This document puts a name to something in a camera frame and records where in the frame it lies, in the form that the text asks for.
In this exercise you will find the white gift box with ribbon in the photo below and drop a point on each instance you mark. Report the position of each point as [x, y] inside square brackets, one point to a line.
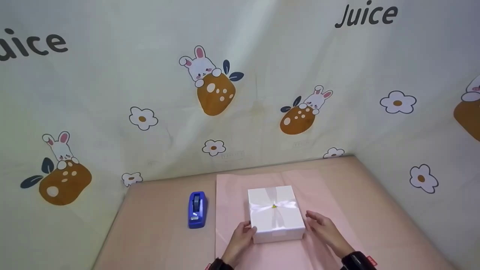
[275, 221]

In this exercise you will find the pink wrapping paper sheet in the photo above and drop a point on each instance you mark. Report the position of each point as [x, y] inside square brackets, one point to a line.
[232, 195]

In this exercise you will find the person's left hand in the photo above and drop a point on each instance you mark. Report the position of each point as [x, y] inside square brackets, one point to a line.
[237, 243]

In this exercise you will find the person's right hand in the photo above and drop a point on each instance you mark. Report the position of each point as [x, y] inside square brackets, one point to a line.
[330, 234]

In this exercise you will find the blue tape dispenser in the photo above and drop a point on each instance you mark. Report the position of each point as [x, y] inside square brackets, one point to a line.
[197, 210]

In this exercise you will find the black wrist band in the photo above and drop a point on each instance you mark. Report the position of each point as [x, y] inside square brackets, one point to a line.
[221, 264]
[358, 260]

